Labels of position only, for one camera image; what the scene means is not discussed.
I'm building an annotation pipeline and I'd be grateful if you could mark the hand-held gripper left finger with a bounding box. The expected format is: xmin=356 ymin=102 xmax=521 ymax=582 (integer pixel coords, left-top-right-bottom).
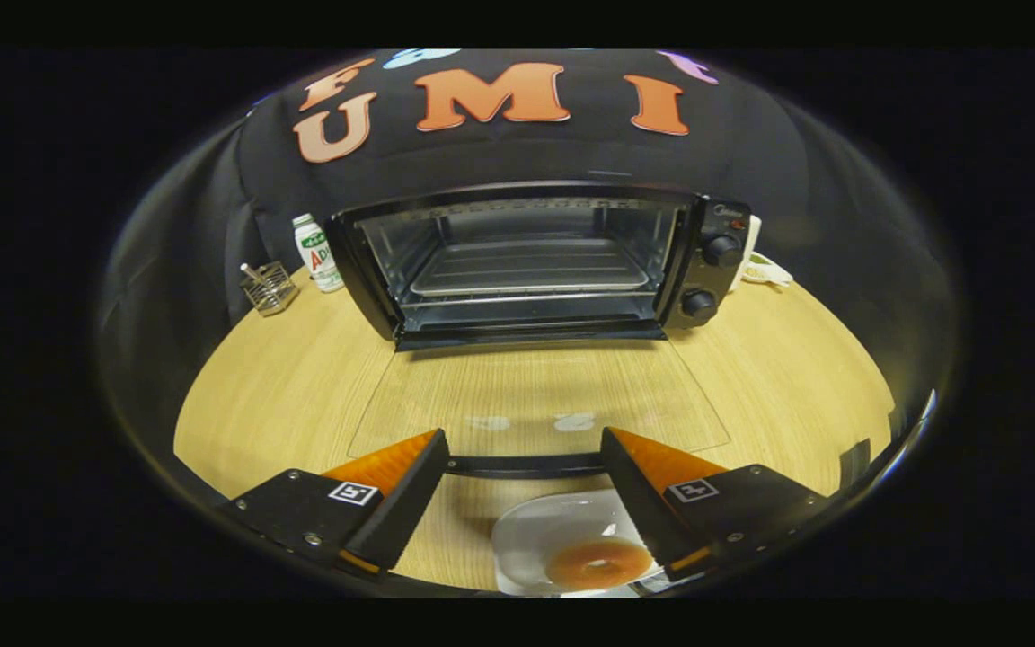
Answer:
xmin=217 ymin=429 xmax=450 ymax=578

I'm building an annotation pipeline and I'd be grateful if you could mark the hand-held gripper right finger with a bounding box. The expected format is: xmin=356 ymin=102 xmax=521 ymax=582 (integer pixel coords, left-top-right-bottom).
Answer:
xmin=600 ymin=427 xmax=833 ymax=583

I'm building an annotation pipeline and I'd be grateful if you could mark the glazed donut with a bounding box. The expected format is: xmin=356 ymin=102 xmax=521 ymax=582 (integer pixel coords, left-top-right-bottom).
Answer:
xmin=544 ymin=536 xmax=654 ymax=592

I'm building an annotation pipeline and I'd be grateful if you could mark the black toaster oven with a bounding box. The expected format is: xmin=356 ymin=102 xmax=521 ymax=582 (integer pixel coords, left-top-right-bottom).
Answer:
xmin=327 ymin=182 xmax=752 ymax=479

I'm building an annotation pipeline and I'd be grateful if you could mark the white plate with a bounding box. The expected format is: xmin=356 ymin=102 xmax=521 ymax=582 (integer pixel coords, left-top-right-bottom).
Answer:
xmin=491 ymin=490 xmax=667 ymax=597

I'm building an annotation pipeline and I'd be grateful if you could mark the metal baking tray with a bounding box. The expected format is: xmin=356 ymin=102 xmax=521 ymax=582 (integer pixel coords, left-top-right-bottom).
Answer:
xmin=410 ymin=238 xmax=650 ymax=297

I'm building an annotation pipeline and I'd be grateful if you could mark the white bottle with green label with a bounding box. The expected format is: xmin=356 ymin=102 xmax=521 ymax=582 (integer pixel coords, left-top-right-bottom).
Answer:
xmin=292 ymin=213 xmax=345 ymax=294

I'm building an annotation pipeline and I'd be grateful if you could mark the white plastic device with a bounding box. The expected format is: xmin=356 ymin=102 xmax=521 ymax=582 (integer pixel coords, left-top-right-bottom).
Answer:
xmin=738 ymin=216 xmax=794 ymax=290

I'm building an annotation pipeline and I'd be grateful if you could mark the wire mesh holder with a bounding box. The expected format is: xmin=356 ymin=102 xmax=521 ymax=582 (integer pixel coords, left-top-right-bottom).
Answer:
xmin=240 ymin=261 xmax=300 ymax=317

